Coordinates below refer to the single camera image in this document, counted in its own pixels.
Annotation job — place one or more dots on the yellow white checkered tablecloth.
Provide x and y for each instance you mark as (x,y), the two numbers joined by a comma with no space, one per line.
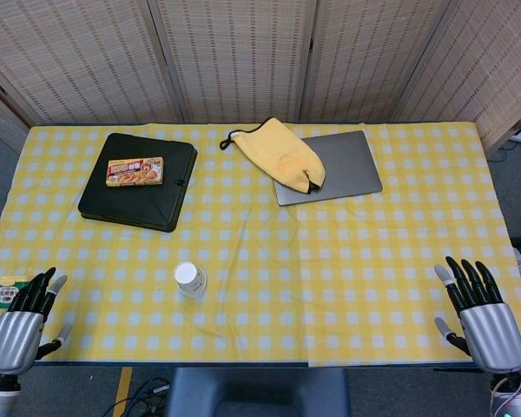
(395,269)
(243,260)

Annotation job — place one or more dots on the green plastic food tub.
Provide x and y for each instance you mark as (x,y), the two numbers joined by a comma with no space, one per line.
(6,293)

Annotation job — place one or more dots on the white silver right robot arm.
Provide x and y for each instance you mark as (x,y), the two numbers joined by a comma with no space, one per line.
(516,397)

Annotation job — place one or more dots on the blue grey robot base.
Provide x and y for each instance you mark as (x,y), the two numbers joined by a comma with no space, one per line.
(260,393)

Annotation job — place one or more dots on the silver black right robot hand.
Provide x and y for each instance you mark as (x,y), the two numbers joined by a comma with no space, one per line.
(490,334)

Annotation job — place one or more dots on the grey closed laptop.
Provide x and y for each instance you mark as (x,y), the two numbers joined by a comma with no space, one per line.
(351,169)

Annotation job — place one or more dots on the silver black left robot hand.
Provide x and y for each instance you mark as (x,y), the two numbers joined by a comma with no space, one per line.
(17,339)

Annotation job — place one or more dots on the yellow red curry box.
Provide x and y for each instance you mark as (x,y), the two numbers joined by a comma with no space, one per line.
(134,172)

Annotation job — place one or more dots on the yellow floor tape strip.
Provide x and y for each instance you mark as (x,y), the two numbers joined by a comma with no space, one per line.
(123,393)

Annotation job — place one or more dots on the woven folding screen panel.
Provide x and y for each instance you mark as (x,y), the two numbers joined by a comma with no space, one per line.
(0,117)
(364,61)
(490,65)
(239,61)
(78,61)

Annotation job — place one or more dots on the black square tray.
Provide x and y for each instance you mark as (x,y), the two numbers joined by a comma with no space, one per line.
(130,204)

